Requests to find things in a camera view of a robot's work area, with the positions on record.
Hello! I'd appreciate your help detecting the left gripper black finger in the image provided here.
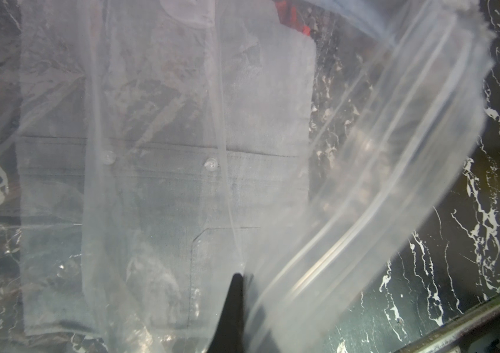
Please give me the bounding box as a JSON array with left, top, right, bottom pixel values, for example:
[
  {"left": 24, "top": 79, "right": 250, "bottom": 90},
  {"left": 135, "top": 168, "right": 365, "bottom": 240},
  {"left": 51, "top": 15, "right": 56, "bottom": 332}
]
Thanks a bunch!
[{"left": 207, "top": 273, "right": 244, "bottom": 353}]

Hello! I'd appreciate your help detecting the grey button shirt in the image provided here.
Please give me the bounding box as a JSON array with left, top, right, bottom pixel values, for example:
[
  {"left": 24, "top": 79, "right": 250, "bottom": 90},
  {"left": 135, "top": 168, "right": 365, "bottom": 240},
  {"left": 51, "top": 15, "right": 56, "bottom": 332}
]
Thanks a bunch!
[{"left": 16, "top": 1, "right": 316, "bottom": 341}]

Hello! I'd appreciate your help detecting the clear plastic vacuum bag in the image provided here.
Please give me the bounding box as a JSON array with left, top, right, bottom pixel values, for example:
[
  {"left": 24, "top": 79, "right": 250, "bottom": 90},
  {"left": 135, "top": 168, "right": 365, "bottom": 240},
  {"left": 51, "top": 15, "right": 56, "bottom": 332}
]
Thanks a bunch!
[{"left": 0, "top": 1, "right": 492, "bottom": 352}]

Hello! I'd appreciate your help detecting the red black checked lettered shirt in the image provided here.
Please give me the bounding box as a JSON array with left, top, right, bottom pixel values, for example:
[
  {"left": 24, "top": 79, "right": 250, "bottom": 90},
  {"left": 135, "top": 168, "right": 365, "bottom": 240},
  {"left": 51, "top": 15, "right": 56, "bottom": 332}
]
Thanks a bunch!
[{"left": 274, "top": 0, "right": 311, "bottom": 37}]

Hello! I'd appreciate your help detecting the aluminium frame rail front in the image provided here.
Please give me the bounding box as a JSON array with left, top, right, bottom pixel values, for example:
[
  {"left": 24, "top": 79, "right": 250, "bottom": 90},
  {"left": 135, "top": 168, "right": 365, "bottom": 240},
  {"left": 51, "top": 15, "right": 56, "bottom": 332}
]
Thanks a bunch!
[{"left": 399, "top": 295, "right": 500, "bottom": 352}]

